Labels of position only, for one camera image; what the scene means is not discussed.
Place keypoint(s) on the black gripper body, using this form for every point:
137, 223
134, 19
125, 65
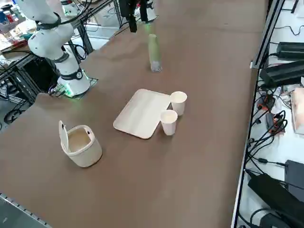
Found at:
124, 8

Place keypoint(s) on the white disposable paper cup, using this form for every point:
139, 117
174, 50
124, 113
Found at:
169, 127
178, 107

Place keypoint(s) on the green translucent bottle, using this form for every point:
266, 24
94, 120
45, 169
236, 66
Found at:
154, 52

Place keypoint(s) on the white background machine base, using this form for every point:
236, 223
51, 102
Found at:
70, 8

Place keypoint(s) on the black box under table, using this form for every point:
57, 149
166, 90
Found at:
40, 73

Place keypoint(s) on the cream trash bin with lid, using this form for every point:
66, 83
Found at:
88, 152

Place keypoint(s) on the ribbed dark power brick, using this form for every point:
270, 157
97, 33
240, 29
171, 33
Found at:
280, 73

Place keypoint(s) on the black power brick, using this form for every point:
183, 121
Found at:
292, 50

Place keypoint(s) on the orange black connector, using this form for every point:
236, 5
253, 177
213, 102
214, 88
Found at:
267, 102

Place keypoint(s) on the black orange adapter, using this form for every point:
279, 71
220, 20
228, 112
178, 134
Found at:
276, 123

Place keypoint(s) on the pale pink tissue box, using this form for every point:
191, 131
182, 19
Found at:
298, 111

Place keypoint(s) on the dark grey flat box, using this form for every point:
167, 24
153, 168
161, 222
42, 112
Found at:
295, 175

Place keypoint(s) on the black bag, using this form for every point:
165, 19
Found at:
273, 197

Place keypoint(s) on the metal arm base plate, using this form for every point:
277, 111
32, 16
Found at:
93, 81

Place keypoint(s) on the white post bracket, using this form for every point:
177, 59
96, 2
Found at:
254, 65

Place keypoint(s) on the metal table end rail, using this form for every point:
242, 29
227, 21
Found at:
19, 209

